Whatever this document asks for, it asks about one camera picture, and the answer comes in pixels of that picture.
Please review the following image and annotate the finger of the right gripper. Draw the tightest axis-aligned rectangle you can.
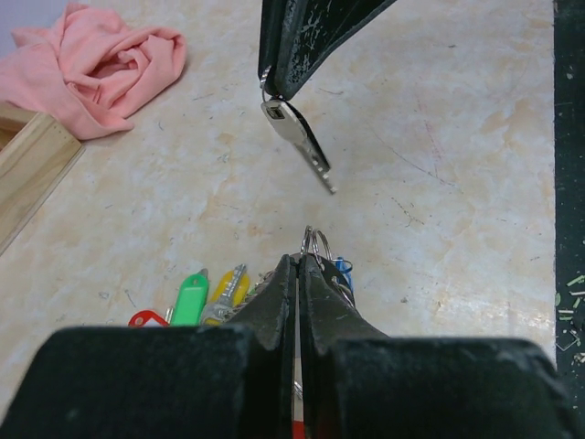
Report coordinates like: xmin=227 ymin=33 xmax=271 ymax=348
xmin=273 ymin=0 xmax=393 ymax=99
xmin=258 ymin=0 xmax=291 ymax=94

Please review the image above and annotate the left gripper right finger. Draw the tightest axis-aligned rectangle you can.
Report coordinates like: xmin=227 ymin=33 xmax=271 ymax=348
xmin=298 ymin=255 xmax=388 ymax=438

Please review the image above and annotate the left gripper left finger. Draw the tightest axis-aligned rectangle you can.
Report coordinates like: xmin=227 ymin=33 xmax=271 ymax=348
xmin=228 ymin=255 xmax=297 ymax=438

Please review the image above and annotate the silver key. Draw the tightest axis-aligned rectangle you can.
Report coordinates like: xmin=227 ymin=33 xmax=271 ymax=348
xmin=198 ymin=262 xmax=248 ymax=327

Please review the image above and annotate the yellow key tag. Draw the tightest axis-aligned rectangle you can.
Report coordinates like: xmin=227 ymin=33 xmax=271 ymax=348
xmin=202 ymin=269 xmax=252 ymax=327

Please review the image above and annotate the green key tag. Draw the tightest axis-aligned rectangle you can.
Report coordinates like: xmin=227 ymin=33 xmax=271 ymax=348
xmin=170 ymin=268 xmax=209 ymax=326

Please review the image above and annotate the black headed key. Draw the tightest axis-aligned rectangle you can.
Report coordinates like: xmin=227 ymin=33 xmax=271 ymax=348
xmin=261 ymin=98 xmax=336 ymax=194

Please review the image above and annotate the blue key tag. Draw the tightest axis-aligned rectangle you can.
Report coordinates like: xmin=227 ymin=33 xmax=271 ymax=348
xmin=334 ymin=257 xmax=354 ymax=291

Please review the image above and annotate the red key tag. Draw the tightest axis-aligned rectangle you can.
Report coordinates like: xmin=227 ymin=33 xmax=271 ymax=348
xmin=127 ymin=309 xmax=169 ymax=327

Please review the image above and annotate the pink cloth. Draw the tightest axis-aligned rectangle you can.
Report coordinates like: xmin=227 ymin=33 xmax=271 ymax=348
xmin=1 ymin=3 xmax=187 ymax=140

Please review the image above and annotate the wooden clothes rack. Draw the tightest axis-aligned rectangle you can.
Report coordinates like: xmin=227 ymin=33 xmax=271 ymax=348
xmin=1 ymin=102 xmax=83 ymax=251

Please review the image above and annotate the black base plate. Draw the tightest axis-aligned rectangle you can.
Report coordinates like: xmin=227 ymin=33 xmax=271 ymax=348
xmin=553 ymin=1 xmax=584 ymax=411

